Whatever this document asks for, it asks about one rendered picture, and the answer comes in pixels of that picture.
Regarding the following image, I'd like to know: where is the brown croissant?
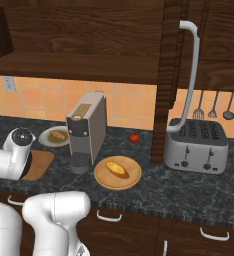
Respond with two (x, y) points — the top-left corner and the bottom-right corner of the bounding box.
(48, 129), (68, 143)

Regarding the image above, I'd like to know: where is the wooden cutting board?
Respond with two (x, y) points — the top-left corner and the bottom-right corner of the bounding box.
(20, 149), (56, 182)

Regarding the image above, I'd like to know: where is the dark wooden upper cabinet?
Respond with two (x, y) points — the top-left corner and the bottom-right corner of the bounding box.
(0, 0), (167, 86)

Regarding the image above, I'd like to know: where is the dark wooden closed cabinet door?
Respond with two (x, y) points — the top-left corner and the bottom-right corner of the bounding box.
(178, 0), (234, 94)

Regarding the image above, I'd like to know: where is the red tomato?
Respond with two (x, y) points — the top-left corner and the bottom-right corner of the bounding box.
(128, 132), (140, 145)

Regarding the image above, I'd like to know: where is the grey coffee machine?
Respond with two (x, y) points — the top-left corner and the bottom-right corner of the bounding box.
(65, 91), (108, 175)

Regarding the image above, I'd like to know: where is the yellow baguette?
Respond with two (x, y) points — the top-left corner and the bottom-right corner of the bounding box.
(104, 160), (131, 180)

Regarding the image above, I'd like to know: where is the round wooden plate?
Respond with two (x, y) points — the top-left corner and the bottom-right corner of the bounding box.
(93, 155), (143, 192)

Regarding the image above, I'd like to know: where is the white plate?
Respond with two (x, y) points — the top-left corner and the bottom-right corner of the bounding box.
(38, 125), (70, 148)

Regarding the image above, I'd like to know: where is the silver four-slot toaster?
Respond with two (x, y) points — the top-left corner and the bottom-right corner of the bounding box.
(163, 117), (230, 175)

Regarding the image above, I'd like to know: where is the hanging slotted spatula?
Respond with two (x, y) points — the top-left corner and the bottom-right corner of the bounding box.
(192, 89), (205, 121)

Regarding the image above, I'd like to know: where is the hanging small spatula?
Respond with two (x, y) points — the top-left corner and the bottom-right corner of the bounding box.
(207, 91), (220, 119)

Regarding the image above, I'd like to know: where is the dark wooden drawer front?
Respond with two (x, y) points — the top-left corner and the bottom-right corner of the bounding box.
(171, 219), (234, 256)
(76, 203), (162, 256)

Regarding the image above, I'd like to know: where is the hanging ladle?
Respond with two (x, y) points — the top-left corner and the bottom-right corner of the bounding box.
(222, 92), (234, 121)

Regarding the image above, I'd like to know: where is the white drawer handle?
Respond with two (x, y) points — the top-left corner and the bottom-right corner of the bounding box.
(95, 209), (123, 223)
(199, 226), (231, 242)
(6, 194), (25, 207)

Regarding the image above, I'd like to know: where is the white cabinet door handle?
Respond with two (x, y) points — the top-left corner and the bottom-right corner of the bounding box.
(166, 20), (201, 134)

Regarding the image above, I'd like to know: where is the white wall outlet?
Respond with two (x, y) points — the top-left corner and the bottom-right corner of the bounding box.
(1, 75), (18, 94)

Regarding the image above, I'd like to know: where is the white lower cabinet handle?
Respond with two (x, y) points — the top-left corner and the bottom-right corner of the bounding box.
(161, 240), (169, 256)

